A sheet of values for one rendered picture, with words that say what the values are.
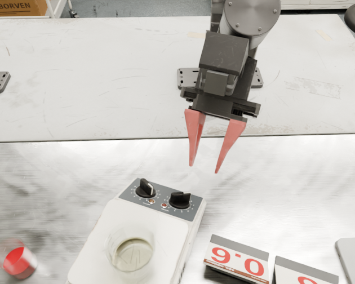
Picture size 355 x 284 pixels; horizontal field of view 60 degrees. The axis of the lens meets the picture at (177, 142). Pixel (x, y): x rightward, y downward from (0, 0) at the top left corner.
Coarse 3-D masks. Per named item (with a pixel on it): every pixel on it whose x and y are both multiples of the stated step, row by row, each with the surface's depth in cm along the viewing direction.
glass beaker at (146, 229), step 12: (120, 228) 33; (132, 228) 34; (144, 228) 34; (108, 240) 32; (120, 240) 35; (108, 252) 32; (144, 264) 30; (156, 264) 35; (120, 276) 33; (132, 276) 32; (144, 276) 33
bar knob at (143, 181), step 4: (140, 180) 48; (144, 180) 48; (140, 184) 48; (144, 184) 47; (148, 184) 47; (136, 188) 48; (140, 188) 48; (144, 188) 47; (148, 188) 46; (152, 188) 46; (136, 192) 47; (140, 192) 47; (144, 192) 47; (148, 192) 47; (152, 192) 47; (140, 196) 47; (144, 196) 47; (148, 196) 47; (152, 196) 47
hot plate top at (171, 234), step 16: (112, 208) 42; (128, 208) 42; (144, 208) 42; (96, 224) 40; (112, 224) 40; (160, 224) 40; (176, 224) 40; (96, 240) 39; (160, 240) 39; (176, 240) 39; (80, 256) 38; (96, 256) 38; (160, 256) 38; (176, 256) 38; (80, 272) 37; (96, 272) 37; (112, 272) 37; (160, 272) 37
